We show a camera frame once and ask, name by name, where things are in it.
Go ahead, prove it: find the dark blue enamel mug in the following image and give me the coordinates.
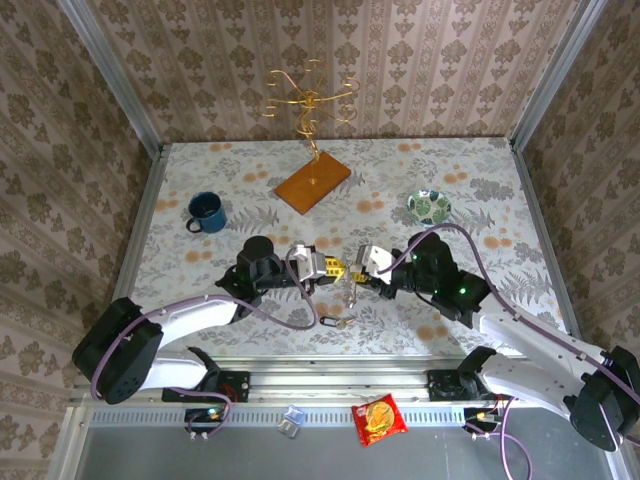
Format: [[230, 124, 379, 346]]
[[185, 192, 229, 235]]

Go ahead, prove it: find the small black controller board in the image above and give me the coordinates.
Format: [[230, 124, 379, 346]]
[[184, 407, 232, 435], [463, 407, 504, 434]]

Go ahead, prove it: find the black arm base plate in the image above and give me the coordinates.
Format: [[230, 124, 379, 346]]
[[162, 370, 251, 404], [427, 368, 481, 401]]

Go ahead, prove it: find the aluminium table edge rail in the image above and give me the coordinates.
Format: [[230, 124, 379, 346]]
[[102, 144, 169, 311], [508, 142, 584, 337]]

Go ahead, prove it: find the red snack packet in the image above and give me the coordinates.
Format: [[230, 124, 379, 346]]
[[350, 393, 410, 448]]

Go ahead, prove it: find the aluminium frame post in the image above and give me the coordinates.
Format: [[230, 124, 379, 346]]
[[508, 0, 610, 149], [55, 0, 165, 154]]

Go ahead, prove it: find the gold wire stand wooden base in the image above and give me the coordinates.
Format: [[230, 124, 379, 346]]
[[259, 58, 361, 216]]

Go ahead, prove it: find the floral patterned tablecloth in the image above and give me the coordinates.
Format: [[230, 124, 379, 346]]
[[107, 138, 571, 359]]

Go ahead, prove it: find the grey slotted cable duct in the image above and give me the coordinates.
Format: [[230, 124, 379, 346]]
[[89, 405, 501, 427]]

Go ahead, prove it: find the small clear plastic case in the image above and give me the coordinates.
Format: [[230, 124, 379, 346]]
[[277, 404, 306, 439]]

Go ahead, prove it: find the green leaf pattern bowl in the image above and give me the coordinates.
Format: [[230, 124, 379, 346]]
[[405, 188, 454, 227]]

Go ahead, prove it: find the aluminium mounting rail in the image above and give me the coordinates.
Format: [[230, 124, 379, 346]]
[[72, 355, 569, 404]]

